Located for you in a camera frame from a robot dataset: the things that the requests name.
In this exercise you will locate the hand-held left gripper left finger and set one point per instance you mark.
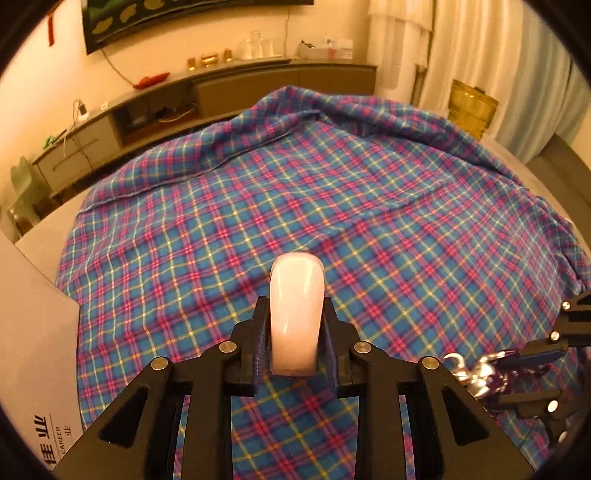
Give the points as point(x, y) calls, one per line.
point(262, 350)

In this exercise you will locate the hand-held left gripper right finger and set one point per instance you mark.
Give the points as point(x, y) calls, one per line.
point(328, 355)

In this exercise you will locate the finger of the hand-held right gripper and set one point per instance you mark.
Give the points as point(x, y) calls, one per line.
point(551, 406)
point(549, 350)

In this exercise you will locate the pale pink rounded object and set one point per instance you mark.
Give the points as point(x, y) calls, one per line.
point(295, 314)

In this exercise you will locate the white cardboard box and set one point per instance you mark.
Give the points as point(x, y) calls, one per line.
point(32, 360)

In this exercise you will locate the blue plaid cloth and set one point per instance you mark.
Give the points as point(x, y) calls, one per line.
point(323, 194)

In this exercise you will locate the yellow basket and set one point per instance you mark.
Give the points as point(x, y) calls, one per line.
point(473, 108)

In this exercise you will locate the grey television cabinet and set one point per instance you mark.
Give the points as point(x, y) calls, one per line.
point(277, 85)

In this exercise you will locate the green plastic chair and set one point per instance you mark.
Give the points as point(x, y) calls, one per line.
point(25, 189)

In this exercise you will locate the red cloth pouch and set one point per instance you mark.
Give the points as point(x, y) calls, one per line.
point(150, 81)

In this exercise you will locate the gold ornaments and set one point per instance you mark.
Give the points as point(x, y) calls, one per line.
point(208, 60)

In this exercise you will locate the green small item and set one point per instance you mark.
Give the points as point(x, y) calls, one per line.
point(54, 138)

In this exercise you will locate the pale window curtain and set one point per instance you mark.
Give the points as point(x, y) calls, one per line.
point(508, 55)

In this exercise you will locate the glass cups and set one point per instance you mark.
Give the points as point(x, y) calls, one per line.
point(258, 46)

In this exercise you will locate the white box with clutter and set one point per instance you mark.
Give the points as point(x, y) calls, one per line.
point(325, 50)

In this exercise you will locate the covered standing air conditioner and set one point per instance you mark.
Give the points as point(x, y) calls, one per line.
point(399, 41)

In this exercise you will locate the red hanging strip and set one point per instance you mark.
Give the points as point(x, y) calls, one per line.
point(51, 30)

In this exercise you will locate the wall television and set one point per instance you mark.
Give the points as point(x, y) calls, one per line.
point(184, 16)

